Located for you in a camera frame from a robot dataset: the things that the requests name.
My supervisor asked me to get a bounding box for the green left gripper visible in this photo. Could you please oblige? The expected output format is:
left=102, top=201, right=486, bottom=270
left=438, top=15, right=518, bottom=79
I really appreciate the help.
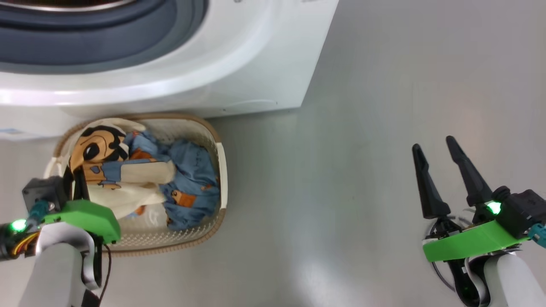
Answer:
left=43, top=165, right=121, bottom=244

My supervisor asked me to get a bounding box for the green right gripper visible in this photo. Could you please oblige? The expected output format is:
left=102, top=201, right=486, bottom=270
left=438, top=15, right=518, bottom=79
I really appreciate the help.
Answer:
left=412, top=136, right=531, bottom=263

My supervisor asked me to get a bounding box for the cream cartoon print garment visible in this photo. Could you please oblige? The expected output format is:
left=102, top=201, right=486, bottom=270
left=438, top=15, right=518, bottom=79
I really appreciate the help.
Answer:
left=62, top=119, right=177, bottom=220

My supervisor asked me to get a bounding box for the blue denim garment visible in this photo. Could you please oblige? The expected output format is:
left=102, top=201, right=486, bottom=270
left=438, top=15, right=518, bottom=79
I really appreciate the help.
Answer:
left=100, top=130, right=221, bottom=232

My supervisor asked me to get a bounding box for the white front-load washing machine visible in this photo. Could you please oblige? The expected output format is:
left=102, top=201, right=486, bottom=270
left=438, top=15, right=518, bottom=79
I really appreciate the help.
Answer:
left=0, top=0, right=340, bottom=141

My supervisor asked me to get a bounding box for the cream perforated laundry basket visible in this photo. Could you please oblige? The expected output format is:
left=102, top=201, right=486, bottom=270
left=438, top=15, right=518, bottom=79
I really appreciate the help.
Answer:
left=44, top=113, right=229, bottom=256

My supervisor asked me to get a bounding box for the round white filter cover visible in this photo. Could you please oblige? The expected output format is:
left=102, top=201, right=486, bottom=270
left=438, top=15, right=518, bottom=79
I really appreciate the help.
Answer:
left=224, top=99, right=278, bottom=112

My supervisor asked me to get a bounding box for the teal left camera connector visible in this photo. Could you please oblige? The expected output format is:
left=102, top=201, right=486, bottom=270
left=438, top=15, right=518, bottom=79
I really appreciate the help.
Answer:
left=26, top=200, right=49, bottom=229

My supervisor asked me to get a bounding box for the teal camera connector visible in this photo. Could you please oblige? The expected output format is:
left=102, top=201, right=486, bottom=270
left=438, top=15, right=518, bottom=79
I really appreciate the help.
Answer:
left=26, top=200, right=49, bottom=229
left=528, top=224, right=546, bottom=248

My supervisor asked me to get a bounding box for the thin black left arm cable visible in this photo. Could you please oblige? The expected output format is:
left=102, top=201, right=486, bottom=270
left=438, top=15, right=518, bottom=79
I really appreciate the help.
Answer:
left=99, top=242, right=112, bottom=300

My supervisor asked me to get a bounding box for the teal right camera connector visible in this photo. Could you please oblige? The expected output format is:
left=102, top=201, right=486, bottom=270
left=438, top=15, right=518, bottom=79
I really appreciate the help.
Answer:
left=528, top=224, right=546, bottom=248

